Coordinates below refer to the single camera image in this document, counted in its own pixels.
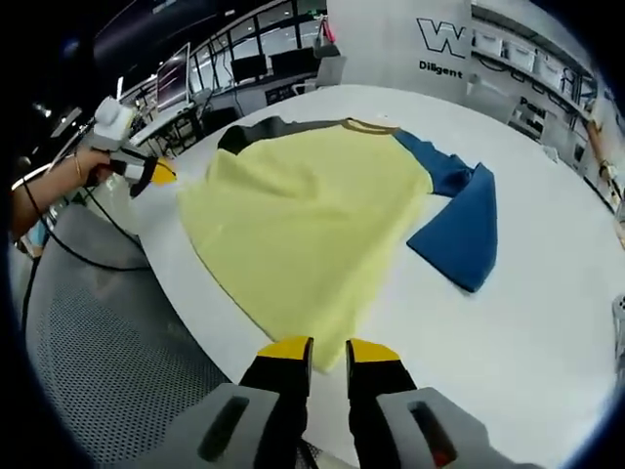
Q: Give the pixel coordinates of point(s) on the white shelf unit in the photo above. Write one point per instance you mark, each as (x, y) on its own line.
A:
(552, 39)

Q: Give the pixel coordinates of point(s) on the grey mesh office chair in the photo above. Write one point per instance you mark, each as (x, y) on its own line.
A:
(122, 342)

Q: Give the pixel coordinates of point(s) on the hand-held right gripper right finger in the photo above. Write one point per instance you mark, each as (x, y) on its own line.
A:
(371, 400)

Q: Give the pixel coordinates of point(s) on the white handheld device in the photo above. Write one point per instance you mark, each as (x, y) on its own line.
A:
(620, 312)

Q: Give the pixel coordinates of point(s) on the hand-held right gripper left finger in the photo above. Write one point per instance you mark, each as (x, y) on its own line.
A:
(283, 391)

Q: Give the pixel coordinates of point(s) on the hanging pink grey bags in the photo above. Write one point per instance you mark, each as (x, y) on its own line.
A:
(326, 41)

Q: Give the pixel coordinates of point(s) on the white office chair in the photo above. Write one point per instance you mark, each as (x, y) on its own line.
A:
(329, 71)

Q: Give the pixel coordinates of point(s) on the white storage bin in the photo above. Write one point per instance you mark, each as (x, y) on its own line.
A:
(520, 54)
(549, 69)
(487, 43)

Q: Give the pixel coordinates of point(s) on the black desk monitor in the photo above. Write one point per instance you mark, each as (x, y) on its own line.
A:
(249, 67)
(292, 62)

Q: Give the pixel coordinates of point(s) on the person's left hand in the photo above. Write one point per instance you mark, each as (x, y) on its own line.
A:
(95, 168)

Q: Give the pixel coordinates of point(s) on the tall monitor on stand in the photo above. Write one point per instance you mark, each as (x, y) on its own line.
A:
(173, 78)

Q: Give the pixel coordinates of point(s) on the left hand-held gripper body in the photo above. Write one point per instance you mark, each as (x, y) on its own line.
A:
(112, 124)

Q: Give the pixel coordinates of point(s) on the yellow blue grey garment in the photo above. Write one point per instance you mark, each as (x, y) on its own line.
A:
(303, 220)

